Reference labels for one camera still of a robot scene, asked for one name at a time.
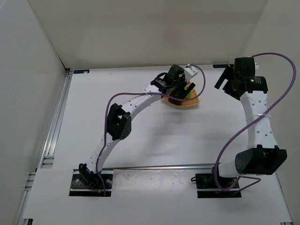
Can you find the blue right corner label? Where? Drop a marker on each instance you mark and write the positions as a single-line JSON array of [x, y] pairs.
[[220, 65]]

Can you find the aluminium left side rail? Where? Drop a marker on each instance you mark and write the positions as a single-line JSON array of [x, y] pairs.
[[47, 153]]

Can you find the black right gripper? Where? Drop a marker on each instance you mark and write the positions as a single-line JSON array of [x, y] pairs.
[[227, 81]]

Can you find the aluminium front rail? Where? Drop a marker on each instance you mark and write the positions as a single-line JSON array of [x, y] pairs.
[[162, 167]]

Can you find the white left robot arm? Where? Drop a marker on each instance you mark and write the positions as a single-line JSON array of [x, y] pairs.
[[118, 123]]

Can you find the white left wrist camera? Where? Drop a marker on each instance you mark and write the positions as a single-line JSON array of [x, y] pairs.
[[190, 72]]

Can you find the blue corner label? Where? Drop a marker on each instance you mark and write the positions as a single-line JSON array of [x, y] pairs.
[[220, 65], [84, 71]]

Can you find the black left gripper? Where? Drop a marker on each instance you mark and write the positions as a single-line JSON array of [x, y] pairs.
[[179, 87]]

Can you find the green fake apple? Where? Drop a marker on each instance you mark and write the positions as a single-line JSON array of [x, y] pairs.
[[188, 94]]

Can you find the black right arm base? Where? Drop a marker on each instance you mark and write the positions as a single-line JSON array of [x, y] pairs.
[[207, 188]]

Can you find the blue left corner label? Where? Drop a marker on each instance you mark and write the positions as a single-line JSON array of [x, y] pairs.
[[84, 71]]

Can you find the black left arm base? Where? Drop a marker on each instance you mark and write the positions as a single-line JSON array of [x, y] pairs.
[[89, 184]]

